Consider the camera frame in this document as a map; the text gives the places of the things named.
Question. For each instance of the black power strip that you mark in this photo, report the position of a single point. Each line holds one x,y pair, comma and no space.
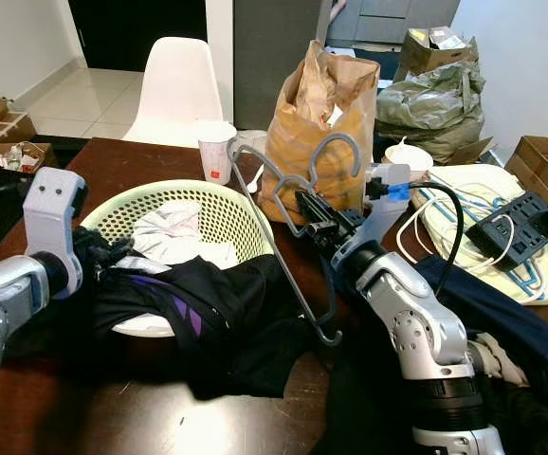
520,227

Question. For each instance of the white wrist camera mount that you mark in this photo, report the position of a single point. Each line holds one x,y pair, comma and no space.
383,213
51,218

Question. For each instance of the black t-shirt with white print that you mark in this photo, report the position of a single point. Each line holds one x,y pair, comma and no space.
246,322

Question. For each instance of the grey plastic hanger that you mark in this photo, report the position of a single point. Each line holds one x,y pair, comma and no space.
336,136

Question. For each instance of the white paper cup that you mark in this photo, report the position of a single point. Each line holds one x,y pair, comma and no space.
217,156

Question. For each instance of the pale green plastic basket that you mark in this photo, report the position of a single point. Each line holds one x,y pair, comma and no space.
208,204

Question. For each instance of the white cloth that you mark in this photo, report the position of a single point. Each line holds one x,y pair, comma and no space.
174,232

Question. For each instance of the brown cup with white lid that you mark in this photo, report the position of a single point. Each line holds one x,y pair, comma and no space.
409,161

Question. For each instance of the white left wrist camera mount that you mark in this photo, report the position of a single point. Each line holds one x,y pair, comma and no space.
51,218

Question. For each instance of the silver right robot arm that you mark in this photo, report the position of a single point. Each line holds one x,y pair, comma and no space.
421,332

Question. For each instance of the beige crumpled cloth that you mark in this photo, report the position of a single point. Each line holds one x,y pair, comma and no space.
502,358

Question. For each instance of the brown paper bag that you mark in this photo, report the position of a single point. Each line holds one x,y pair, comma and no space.
302,123

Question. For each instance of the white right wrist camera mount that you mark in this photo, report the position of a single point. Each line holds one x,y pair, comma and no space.
383,213

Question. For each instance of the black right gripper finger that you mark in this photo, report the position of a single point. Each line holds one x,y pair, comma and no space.
321,203
312,216

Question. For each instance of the white plastic chair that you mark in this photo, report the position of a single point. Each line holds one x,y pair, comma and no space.
174,90

